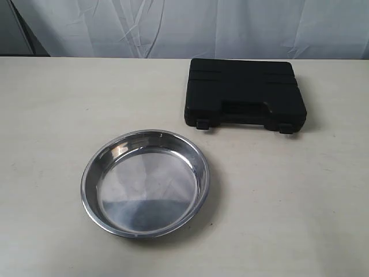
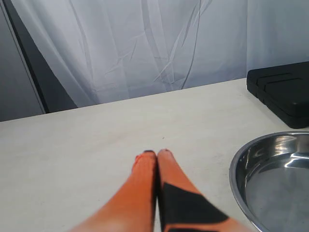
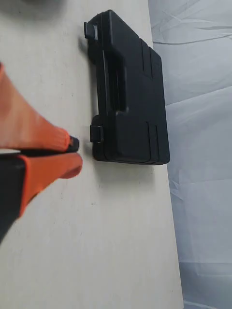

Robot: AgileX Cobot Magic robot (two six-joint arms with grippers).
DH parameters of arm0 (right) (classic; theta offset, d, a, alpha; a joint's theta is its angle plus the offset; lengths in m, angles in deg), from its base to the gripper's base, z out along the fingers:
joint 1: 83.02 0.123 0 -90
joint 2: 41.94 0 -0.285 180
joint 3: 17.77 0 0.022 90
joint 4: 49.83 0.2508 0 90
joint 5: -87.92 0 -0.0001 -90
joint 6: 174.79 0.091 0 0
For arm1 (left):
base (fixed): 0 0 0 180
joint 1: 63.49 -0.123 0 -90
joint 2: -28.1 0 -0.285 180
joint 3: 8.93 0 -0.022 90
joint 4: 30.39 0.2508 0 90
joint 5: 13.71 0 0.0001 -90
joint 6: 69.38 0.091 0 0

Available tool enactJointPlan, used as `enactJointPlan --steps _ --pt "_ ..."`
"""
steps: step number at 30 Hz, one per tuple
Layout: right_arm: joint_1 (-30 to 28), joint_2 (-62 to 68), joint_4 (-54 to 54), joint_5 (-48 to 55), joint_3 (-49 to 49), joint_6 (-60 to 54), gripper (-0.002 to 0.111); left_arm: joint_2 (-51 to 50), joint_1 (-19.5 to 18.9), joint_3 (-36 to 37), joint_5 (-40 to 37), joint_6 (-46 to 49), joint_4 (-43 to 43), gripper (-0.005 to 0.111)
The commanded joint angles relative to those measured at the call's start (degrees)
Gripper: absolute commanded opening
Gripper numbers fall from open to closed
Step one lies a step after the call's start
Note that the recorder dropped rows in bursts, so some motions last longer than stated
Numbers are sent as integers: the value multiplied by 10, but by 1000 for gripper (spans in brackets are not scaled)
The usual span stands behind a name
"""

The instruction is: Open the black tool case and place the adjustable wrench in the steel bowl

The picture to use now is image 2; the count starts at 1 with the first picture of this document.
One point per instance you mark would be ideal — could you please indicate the black plastic tool case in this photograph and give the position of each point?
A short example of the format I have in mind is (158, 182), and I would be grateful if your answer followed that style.
(284, 90)

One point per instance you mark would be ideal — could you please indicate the round steel bowl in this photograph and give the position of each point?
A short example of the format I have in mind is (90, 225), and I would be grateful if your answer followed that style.
(269, 178)

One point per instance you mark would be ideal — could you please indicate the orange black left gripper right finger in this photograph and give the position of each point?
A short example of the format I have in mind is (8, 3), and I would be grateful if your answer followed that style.
(182, 207)

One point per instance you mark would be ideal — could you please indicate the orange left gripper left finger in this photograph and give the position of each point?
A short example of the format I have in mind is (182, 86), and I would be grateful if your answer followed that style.
(132, 207)

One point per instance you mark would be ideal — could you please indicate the dark vertical frame post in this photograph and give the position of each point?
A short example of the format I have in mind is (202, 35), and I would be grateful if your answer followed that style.
(51, 93)

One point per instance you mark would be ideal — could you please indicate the white backdrop curtain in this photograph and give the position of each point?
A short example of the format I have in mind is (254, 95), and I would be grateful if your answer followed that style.
(109, 50)

